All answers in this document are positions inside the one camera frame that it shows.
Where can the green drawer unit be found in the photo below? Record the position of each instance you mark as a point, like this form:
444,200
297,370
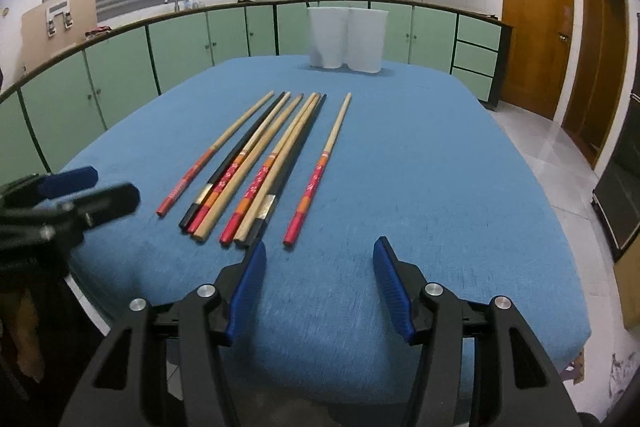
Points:
475,52

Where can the black oven cabinet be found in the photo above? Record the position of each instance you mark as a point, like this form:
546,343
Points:
620,197

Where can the white translucent plastic cup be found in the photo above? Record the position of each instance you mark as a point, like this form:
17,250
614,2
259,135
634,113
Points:
365,39
325,37

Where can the red cloth on counter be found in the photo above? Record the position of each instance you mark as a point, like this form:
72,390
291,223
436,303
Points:
97,30

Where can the black chopstick gold band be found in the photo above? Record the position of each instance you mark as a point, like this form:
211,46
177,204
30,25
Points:
295,159
234,157

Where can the blue tablecloth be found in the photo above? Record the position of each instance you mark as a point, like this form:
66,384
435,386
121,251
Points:
425,187

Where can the green lower kitchen cabinets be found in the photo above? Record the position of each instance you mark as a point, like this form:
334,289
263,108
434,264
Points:
120,67

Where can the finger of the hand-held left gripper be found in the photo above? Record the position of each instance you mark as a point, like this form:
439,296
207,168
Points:
70,181
107,202

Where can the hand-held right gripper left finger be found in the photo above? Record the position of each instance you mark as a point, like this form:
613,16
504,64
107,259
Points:
247,287

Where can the white bracket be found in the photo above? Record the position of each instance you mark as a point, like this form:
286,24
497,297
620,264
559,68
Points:
59,7

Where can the wooden door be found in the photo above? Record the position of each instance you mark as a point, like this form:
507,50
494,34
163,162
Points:
530,32

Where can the dark wooden doorway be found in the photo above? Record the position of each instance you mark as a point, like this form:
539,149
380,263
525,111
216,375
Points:
600,57

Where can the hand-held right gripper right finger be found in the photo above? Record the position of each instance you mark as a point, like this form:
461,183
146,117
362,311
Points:
395,292

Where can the tan cardboard box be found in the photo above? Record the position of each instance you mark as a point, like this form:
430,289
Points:
627,292

